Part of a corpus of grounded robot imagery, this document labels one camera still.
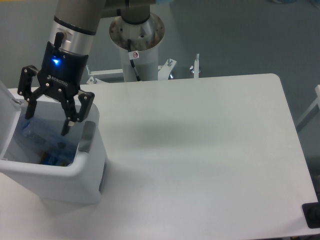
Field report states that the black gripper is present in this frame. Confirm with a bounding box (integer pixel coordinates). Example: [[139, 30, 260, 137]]
[[17, 42, 95, 136]]

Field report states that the clear plastic water bottle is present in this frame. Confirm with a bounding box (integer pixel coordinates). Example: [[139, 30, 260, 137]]
[[17, 117, 77, 166]]

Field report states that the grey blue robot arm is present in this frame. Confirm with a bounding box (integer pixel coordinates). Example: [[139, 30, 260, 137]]
[[17, 0, 165, 135]]

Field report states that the white plastic trash can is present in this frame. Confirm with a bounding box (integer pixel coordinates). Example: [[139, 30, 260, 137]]
[[0, 85, 107, 204]]

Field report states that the blue yellow package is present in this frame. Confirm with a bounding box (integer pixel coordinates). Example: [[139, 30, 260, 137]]
[[39, 151, 72, 167]]

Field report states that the black object at table edge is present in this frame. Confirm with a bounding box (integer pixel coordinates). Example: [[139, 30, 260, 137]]
[[302, 202, 320, 229]]

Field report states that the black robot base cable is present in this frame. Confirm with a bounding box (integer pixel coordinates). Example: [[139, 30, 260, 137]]
[[127, 38, 141, 82]]

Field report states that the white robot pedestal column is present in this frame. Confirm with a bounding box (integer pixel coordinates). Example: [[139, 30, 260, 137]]
[[109, 13, 165, 82]]

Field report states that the white metal base frame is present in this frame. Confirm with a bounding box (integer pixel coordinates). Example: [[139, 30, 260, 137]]
[[86, 53, 201, 85]]

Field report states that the white frame at right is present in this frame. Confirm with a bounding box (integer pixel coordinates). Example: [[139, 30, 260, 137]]
[[295, 84, 320, 133]]

